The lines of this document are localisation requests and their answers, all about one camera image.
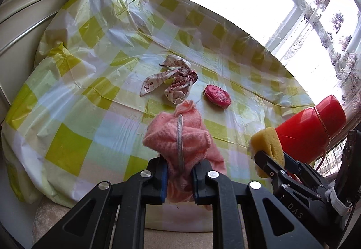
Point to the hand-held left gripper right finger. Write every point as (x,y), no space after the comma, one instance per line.
(196,191)

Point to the floral ribbon hair scrunchie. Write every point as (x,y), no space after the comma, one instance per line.
(180,82)

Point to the pink knit cloth grey trim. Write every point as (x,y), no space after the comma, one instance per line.
(169,133)

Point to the red thermos flask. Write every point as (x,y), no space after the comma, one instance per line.
(304,130)

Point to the yellow sponge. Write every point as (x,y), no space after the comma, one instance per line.
(268,141)

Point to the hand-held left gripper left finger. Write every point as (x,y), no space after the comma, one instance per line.
(163,184)

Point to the pink round pouch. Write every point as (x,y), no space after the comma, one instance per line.
(217,95)

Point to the yellow checked plastic tablecloth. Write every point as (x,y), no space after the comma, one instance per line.
(84,96)

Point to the sheer floral lace curtain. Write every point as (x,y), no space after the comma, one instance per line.
(318,12)

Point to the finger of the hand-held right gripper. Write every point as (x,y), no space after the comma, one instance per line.
(299,167)
(265,163)

